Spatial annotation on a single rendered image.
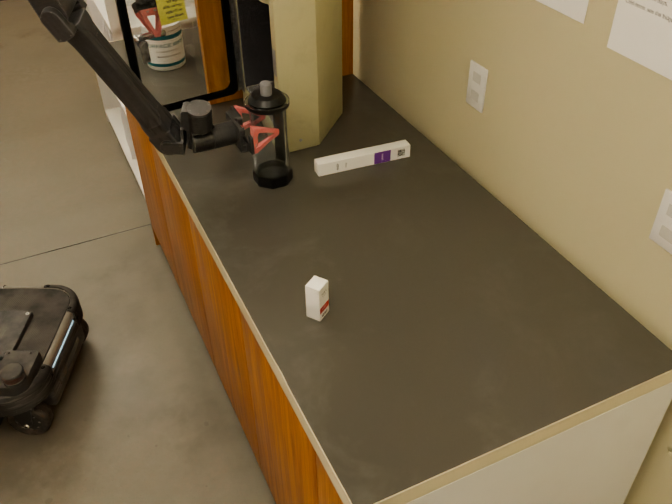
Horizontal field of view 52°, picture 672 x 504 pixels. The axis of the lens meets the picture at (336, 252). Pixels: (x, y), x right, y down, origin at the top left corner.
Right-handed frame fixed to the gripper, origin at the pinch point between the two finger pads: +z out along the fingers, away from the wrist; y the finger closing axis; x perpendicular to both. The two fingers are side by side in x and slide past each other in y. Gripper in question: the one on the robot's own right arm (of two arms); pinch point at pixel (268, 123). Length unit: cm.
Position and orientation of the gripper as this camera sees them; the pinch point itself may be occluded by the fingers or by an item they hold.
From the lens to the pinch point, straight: 174.2
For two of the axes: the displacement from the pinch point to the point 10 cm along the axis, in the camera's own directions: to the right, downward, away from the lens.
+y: -4.3, -5.6, 7.0
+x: 0.1, 7.8, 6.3
